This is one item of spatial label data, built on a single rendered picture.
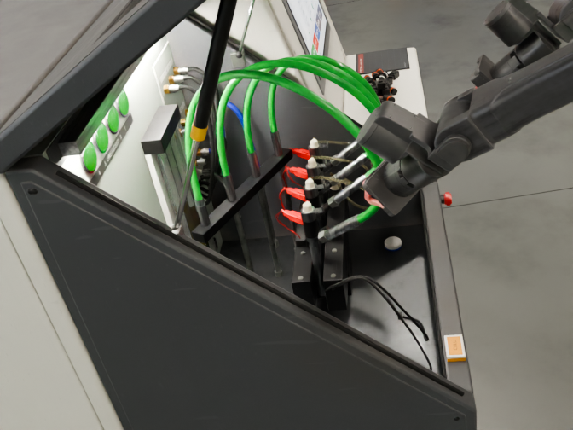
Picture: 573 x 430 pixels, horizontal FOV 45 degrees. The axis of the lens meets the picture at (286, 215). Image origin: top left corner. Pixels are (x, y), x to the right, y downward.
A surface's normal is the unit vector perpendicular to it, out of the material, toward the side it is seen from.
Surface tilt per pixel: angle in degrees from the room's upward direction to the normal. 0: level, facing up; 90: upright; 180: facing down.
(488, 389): 0
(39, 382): 90
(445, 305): 0
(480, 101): 33
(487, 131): 101
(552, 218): 0
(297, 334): 90
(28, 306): 90
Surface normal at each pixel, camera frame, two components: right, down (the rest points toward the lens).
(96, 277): -0.08, 0.58
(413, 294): -0.17, -0.81
